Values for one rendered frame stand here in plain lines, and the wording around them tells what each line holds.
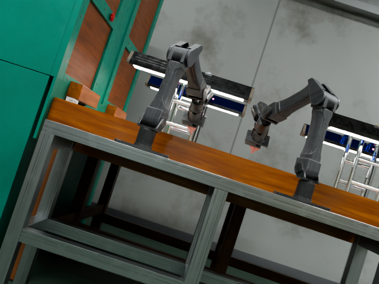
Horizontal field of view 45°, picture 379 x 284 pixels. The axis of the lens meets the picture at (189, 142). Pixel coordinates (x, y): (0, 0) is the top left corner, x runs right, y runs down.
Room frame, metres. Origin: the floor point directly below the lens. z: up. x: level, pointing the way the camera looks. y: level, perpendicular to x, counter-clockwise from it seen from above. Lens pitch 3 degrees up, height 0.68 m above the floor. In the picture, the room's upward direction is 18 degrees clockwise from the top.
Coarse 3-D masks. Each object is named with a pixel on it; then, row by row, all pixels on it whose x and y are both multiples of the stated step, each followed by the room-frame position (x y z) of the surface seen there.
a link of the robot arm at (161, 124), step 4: (140, 116) 1.66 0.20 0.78; (140, 120) 1.65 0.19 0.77; (164, 120) 1.65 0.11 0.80; (140, 124) 1.64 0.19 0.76; (160, 124) 1.63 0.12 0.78; (164, 124) 1.66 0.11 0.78; (152, 128) 1.62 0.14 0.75; (156, 128) 1.61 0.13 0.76; (160, 128) 1.64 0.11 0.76; (156, 132) 1.64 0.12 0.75; (160, 132) 1.65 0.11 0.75
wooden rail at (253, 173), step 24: (72, 120) 1.88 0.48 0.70; (96, 120) 1.87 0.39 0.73; (120, 120) 1.86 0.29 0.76; (168, 144) 1.84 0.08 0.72; (192, 144) 1.84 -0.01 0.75; (144, 168) 1.85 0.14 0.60; (216, 168) 1.83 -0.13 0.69; (240, 168) 1.82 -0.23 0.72; (264, 168) 1.81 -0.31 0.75; (288, 192) 1.80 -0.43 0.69; (336, 192) 1.79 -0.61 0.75; (288, 216) 1.80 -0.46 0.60; (360, 216) 1.78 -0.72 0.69
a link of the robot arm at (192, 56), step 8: (168, 48) 1.69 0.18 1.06; (192, 48) 1.69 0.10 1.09; (200, 48) 1.73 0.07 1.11; (192, 56) 1.69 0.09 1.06; (192, 64) 1.71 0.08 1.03; (192, 72) 1.81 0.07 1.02; (200, 72) 1.84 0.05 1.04; (192, 80) 1.84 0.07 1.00; (200, 80) 1.86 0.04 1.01; (192, 88) 1.89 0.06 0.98; (200, 88) 1.87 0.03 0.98; (200, 96) 1.90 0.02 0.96
